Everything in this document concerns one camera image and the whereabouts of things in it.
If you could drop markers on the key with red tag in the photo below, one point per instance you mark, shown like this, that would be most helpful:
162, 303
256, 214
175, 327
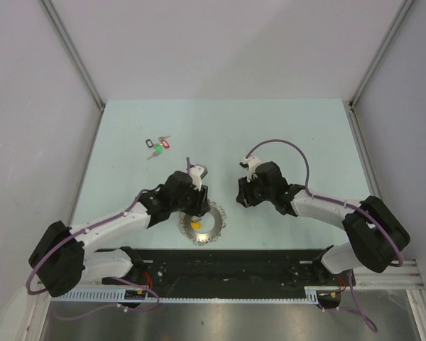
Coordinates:
164, 141

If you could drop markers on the aluminium frame post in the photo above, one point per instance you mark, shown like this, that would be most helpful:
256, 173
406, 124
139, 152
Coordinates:
389, 37
73, 54

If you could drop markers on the right aluminium frame post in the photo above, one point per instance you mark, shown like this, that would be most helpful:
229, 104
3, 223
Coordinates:
389, 37

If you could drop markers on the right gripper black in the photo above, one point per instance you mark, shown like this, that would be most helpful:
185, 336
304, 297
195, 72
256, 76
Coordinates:
245, 197

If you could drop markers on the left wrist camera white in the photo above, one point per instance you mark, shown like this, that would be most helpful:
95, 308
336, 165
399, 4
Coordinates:
197, 173

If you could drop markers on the key with light-green tag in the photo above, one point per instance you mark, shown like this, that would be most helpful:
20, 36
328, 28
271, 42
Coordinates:
158, 149

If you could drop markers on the front aluminium crossbar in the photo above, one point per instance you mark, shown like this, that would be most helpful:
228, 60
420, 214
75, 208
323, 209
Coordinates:
393, 277

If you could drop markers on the left aluminium frame post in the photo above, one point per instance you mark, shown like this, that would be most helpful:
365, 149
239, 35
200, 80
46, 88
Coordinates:
73, 54

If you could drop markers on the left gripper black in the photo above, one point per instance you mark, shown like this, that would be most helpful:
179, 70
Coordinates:
201, 204

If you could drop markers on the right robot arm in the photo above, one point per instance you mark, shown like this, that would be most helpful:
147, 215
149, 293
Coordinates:
375, 236

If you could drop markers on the right aluminium side rail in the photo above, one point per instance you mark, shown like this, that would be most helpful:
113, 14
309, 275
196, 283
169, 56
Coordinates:
362, 150

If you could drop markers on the white slotted cable duct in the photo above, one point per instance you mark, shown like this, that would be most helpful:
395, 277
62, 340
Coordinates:
127, 295

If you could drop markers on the key with yellow tag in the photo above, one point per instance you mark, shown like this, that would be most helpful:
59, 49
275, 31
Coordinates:
196, 225

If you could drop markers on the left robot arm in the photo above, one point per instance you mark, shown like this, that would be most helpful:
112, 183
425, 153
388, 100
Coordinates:
66, 256

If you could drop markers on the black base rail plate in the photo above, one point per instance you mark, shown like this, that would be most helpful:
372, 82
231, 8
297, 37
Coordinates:
220, 270

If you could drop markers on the metal disc with keyrings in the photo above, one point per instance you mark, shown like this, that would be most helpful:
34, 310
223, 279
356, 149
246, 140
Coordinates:
212, 225

